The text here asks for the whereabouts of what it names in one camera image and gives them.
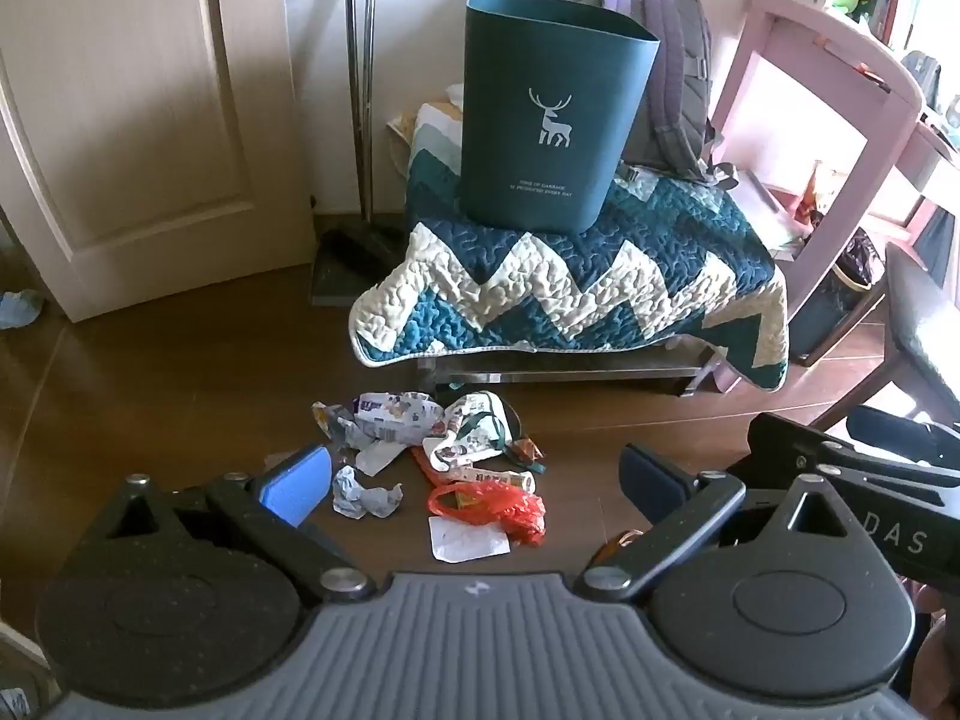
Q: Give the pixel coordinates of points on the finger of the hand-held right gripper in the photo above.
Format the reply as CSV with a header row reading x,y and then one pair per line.
x,y
900,431
787,441

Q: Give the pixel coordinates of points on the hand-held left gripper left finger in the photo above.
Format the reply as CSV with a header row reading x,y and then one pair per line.
x,y
296,484

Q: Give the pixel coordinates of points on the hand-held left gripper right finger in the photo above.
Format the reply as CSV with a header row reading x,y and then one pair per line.
x,y
652,478

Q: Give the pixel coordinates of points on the red plastic bag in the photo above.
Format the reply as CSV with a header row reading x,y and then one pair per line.
x,y
499,508

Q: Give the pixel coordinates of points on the white bottle with yellow label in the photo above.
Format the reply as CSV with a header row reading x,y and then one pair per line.
x,y
491,478

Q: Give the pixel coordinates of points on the teal bin with deer print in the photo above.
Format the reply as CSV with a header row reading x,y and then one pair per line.
x,y
600,165

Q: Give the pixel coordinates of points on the orange plastic wrapper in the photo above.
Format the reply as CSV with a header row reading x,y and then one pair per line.
x,y
621,538

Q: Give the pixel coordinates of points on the crumpled paper ball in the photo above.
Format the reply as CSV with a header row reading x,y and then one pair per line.
x,y
364,499

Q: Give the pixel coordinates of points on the small yellowish wrapper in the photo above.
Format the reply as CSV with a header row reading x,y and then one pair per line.
x,y
321,417

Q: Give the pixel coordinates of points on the torn white paper scrap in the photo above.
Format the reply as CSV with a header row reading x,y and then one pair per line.
x,y
375,457

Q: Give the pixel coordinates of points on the black waste bin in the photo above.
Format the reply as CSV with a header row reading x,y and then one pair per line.
x,y
825,319

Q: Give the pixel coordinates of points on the brown snack wrapper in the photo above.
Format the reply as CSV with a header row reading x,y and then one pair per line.
x,y
525,454

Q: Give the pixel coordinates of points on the flat white paper sheet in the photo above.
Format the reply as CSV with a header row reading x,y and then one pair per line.
x,y
465,540

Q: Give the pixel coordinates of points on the dark purple plastic bag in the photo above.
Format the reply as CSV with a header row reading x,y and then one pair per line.
x,y
862,255

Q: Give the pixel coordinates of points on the teal white zigzag quilted blanket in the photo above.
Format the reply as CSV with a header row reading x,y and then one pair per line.
x,y
562,292

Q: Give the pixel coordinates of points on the white paper sheets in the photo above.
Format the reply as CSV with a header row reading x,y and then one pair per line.
x,y
780,229

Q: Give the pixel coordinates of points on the orange snack bag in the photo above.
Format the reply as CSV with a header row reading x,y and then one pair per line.
x,y
814,199

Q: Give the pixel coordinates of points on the blue cloth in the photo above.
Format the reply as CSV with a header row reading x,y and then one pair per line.
x,y
19,307

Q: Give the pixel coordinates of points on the small grey bag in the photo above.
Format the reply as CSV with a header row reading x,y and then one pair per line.
x,y
922,73

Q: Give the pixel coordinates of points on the purple grey backpack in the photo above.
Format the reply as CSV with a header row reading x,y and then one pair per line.
x,y
675,52

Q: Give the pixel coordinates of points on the pink wooden desk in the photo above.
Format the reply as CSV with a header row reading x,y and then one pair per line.
x,y
817,22

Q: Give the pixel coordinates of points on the beige wooden door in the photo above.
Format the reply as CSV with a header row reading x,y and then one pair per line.
x,y
150,90

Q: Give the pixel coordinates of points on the metal bench frame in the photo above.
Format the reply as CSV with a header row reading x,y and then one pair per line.
x,y
562,373

